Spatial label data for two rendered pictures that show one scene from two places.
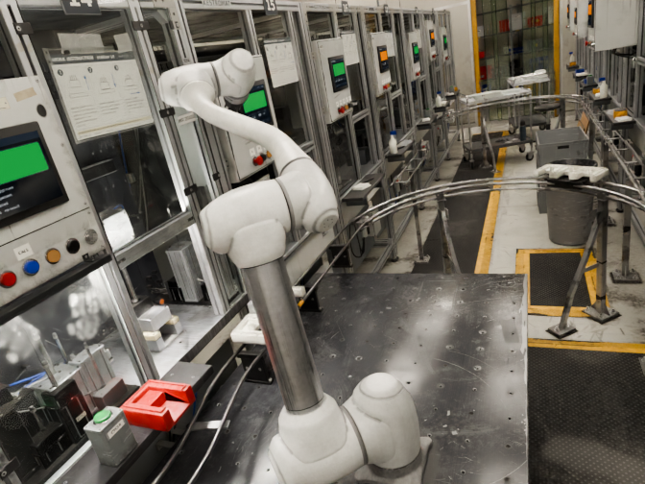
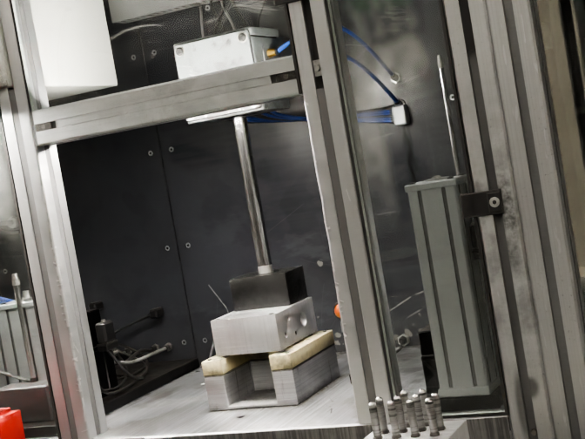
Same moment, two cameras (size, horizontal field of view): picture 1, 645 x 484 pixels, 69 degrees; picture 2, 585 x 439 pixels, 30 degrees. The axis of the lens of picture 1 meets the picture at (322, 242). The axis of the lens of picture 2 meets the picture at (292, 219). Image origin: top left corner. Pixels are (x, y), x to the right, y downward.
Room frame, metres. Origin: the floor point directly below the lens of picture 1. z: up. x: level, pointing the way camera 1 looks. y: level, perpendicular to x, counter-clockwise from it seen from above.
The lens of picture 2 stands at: (1.52, -0.80, 1.22)
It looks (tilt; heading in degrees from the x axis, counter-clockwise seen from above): 3 degrees down; 88
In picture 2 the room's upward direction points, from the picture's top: 10 degrees counter-clockwise
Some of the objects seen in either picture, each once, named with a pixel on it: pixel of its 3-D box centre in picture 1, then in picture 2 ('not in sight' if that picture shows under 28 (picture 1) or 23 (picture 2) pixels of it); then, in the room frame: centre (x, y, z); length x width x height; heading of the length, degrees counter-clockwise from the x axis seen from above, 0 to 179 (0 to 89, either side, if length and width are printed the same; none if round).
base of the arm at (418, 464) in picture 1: (394, 447); not in sight; (1.00, -0.08, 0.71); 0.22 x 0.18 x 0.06; 154
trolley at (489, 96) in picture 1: (496, 125); not in sight; (6.18, -2.58, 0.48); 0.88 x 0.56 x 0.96; 82
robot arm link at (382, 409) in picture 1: (382, 416); not in sight; (0.98, -0.06, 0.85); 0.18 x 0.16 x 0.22; 108
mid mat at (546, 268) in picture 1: (557, 278); not in sight; (2.87, -1.58, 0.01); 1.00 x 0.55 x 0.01; 154
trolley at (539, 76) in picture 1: (529, 105); not in sight; (7.14, -3.51, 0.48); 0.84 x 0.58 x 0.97; 162
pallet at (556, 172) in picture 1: (569, 177); not in sight; (2.56, -1.48, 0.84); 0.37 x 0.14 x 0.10; 32
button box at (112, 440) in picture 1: (108, 434); not in sight; (0.97, 0.63, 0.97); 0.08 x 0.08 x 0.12; 64
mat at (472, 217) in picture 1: (476, 181); not in sight; (5.42, -1.98, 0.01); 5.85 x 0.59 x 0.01; 154
